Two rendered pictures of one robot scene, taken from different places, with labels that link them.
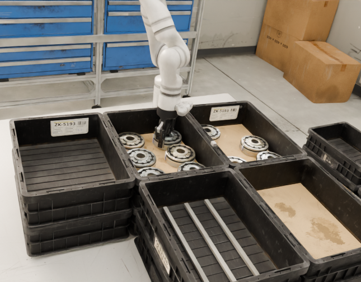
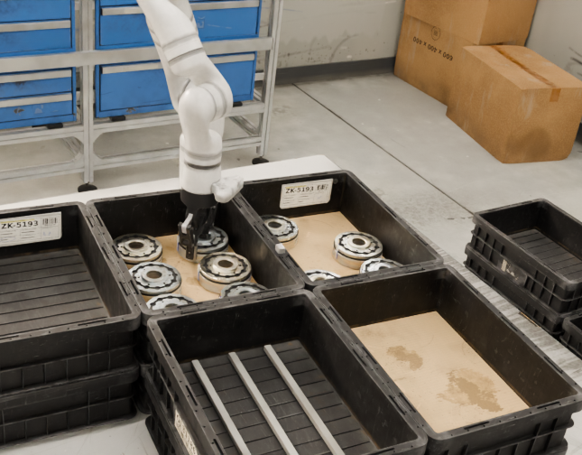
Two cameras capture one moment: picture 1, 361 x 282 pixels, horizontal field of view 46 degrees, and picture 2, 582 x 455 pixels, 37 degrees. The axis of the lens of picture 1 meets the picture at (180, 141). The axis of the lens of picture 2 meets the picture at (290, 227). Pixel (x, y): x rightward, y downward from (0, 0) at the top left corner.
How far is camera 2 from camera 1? 0.25 m
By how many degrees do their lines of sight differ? 2
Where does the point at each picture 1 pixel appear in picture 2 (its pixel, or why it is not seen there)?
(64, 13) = (18, 13)
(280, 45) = (438, 55)
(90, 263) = not seen: outside the picture
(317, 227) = (458, 385)
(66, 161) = (24, 290)
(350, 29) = (568, 21)
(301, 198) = (435, 337)
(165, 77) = (191, 137)
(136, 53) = (160, 82)
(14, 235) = not seen: outside the picture
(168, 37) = (192, 68)
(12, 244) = not seen: outside the picture
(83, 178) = (54, 318)
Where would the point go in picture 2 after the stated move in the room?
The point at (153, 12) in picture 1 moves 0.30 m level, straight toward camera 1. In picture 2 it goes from (165, 27) to (153, 91)
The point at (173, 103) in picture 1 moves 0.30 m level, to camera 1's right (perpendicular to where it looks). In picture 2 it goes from (208, 181) to (366, 199)
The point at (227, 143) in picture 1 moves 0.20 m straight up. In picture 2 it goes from (311, 246) to (323, 162)
